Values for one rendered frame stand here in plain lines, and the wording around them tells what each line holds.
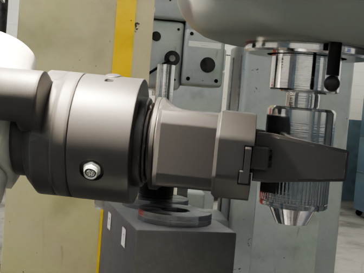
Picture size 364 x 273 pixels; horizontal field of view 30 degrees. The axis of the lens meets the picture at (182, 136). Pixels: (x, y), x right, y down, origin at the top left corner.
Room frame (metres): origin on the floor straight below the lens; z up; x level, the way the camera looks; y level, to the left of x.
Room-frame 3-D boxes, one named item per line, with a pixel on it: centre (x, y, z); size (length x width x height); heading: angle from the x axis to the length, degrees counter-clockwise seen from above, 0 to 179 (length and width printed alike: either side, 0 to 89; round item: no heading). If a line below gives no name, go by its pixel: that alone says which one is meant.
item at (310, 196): (0.47, -0.08, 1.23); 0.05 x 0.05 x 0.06
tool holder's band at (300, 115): (0.47, -0.08, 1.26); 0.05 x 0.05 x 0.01
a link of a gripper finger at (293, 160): (0.44, -0.08, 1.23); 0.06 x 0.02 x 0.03; 86
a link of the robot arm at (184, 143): (0.47, 0.01, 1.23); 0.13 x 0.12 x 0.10; 176
